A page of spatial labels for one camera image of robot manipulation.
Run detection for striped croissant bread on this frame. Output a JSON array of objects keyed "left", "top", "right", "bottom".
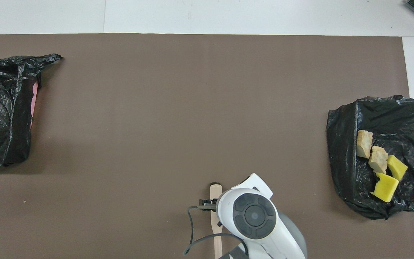
[{"left": 356, "top": 129, "right": 374, "bottom": 159}]

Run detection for green yellow sponge piece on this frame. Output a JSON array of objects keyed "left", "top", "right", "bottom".
[{"left": 387, "top": 155, "right": 408, "bottom": 181}]

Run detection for small pale bread chunk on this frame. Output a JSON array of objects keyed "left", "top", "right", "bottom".
[{"left": 368, "top": 145, "right": 389, "bottom": 174}]

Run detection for yellow notched sponge piece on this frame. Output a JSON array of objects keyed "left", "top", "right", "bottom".
[{"left": 370, "top": 172, "right": 399, "bottom": 203}]

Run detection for black trash bag bin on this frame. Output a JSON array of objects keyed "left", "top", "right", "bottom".
[{"left": 326, "top": 95, "right": 414, "bottom": 221}]

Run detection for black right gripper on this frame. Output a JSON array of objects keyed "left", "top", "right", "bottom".
[{"left": 198, "top": 198, "right": 218, "bottom": 213}]

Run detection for beige brush black bristles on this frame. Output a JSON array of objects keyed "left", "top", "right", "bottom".
[{"left": 210, "top": 182, "right": 224, "bottom": 259}]

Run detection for brown table mat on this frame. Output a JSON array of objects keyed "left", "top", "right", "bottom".
[{"left": 0, "top": 33, "right": 414, "bottom": 259}]

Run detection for pink plastic bin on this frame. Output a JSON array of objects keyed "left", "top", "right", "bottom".
[{"left": 30, "top": 81, "right": 39, "bottom": 129}]

